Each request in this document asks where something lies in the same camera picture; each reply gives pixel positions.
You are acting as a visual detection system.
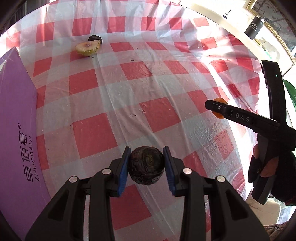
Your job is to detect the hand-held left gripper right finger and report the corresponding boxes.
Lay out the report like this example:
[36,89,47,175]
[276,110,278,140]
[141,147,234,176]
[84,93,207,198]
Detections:
[162,146,270,241]

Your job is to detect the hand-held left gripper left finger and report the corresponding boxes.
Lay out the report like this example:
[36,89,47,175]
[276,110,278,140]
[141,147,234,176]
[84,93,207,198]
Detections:
[25,146,132,241]

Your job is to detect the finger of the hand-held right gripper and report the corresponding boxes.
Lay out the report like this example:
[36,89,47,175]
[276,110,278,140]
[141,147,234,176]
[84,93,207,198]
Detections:
[205,99,281,140]

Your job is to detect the dark purple passion fruit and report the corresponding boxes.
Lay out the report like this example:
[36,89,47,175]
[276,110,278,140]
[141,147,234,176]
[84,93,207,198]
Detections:
[129,146,165,185]

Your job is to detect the small orange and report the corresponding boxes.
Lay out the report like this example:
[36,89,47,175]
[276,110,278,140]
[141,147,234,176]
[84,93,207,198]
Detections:
[212,97,228,119]

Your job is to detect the person's right hand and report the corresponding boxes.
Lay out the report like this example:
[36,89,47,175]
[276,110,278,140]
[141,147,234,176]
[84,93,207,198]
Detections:
[248,145,296,206]

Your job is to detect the green object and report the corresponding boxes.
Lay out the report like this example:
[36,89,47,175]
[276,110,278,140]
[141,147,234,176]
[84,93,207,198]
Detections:
[283,79,296,112]

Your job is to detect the red checkered plastic tablecloth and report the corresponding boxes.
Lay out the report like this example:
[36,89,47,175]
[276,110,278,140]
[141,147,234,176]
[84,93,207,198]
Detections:
[0,0,264,241]

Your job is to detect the black bottle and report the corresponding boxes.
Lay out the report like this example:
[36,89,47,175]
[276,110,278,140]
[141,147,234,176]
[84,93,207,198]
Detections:
[245,16,264,39]

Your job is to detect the purple cardboard box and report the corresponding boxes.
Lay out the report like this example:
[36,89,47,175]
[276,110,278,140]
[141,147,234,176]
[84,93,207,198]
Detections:
[0,46,52,240]

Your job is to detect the green pear half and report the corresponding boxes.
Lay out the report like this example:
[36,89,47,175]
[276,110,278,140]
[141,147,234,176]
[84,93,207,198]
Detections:
[75,40,101,57]

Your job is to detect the gold picture frame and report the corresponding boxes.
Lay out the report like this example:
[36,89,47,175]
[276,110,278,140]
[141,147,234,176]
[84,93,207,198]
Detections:
[245,0,296,62]

